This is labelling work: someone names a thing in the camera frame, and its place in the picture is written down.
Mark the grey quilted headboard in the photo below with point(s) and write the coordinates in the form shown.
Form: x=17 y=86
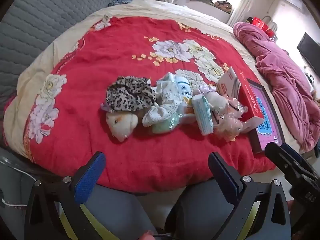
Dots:
x=37 y=17

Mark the white floral cloth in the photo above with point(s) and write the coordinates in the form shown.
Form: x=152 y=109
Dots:
x=165 y=97

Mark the white vitamin bottle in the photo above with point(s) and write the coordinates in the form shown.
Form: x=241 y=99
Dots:
x=183 y=90

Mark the mint green packet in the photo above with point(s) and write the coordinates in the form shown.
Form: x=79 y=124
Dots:
x=165 y=125

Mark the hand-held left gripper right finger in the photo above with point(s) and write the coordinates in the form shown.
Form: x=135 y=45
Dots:
x=222 y=177

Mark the plush bear with purple ribbon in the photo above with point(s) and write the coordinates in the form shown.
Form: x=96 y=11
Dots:
x=217 y=100

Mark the white plush toy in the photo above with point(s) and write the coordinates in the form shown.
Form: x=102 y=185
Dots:
x=120 y=125

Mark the beige bed quilt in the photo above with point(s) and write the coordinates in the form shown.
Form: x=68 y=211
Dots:
x=155 y=8

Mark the person's right leg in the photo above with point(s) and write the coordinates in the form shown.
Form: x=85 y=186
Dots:
x=197 y=200

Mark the leopard print cloth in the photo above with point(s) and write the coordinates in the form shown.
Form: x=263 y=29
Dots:
x=127 y=95

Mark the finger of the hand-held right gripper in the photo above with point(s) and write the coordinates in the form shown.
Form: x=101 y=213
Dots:
x=275 y=152
x=300 y=158

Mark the pink pouch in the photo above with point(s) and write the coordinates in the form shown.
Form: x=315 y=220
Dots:
x=236 y=106

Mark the pink printed box lid tray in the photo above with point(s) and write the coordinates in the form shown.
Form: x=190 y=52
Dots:
x=265 y=120

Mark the person's left leg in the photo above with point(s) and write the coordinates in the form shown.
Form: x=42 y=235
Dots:
x=120 y=205

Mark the red floral blanket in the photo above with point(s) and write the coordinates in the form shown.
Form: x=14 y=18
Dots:
x=125 y=80

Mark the red and white box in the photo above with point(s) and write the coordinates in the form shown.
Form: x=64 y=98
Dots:
x=252 y=97

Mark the person's leg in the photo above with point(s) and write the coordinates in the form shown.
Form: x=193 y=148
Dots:
x=197 y=200
x=120 y=205

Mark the red bags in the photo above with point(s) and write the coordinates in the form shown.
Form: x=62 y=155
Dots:
x=260 y=23

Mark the black television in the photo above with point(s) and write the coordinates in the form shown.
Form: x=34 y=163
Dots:
x=310 y=52

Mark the tissue pack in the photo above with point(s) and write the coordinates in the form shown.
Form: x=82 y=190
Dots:
x=203 y=115

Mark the dark blue floral cloth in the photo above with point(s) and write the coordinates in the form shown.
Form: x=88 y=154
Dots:
x=118 y=0

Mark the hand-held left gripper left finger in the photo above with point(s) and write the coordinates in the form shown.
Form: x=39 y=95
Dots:
x=87 y=180

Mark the pink blanket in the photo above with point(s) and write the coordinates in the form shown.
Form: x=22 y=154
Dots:
x=282 y=80

